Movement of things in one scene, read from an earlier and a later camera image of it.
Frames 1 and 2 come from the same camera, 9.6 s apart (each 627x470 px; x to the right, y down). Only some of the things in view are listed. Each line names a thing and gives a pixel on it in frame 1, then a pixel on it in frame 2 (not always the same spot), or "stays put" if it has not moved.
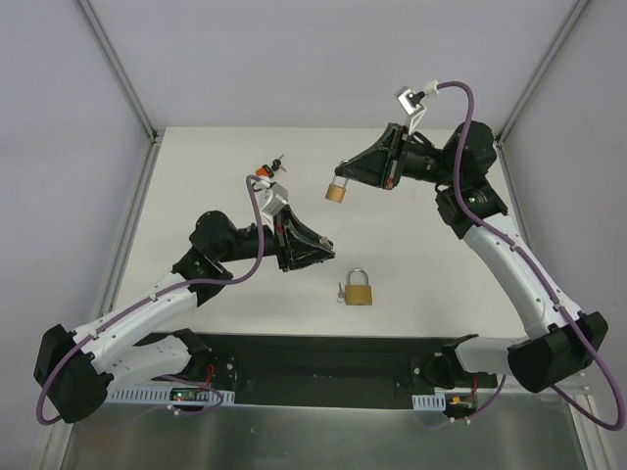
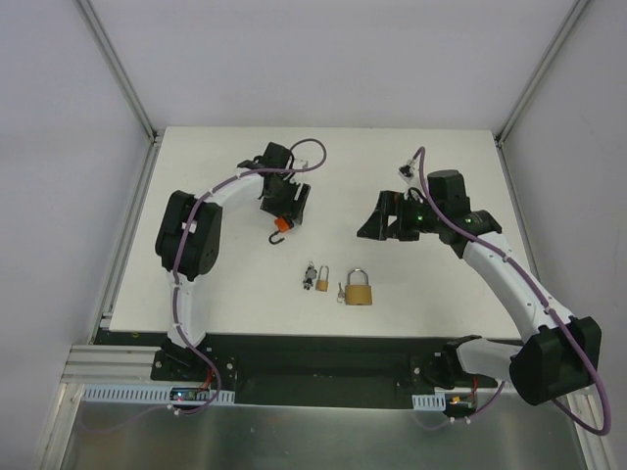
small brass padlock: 336,193 → 322,285
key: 341,295 stays put
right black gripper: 395,158 → 395,215
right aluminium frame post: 570,22 stays put
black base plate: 311,372 stays put
